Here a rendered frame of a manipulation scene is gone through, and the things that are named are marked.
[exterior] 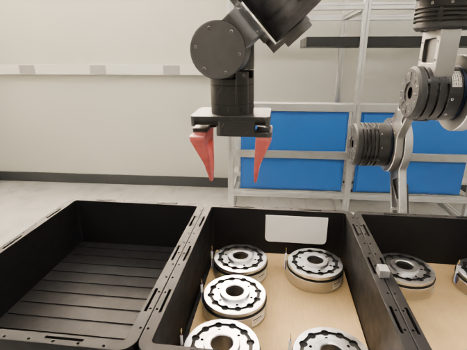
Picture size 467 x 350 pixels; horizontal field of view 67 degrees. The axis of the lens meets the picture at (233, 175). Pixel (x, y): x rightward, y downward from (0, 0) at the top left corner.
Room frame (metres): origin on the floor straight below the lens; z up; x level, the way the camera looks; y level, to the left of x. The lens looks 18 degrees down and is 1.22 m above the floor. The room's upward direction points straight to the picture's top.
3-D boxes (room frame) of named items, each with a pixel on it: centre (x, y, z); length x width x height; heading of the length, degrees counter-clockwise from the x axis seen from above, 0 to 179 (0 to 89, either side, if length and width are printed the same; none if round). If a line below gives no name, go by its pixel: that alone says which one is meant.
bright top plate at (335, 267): (0.57, -0.15, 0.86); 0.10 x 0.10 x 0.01
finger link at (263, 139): (0.48, -0.02, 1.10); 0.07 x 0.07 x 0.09; 83
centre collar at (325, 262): (0.57, -0.15, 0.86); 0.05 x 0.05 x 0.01
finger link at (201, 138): (0.48, 0.02, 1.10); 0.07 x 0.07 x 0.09; 83
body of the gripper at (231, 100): (0.47, 0.00, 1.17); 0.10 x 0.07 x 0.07; 83
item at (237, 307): (0.48, 0.00, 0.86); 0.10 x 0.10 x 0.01
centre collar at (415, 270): (0.55, -0.31, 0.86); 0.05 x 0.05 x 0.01
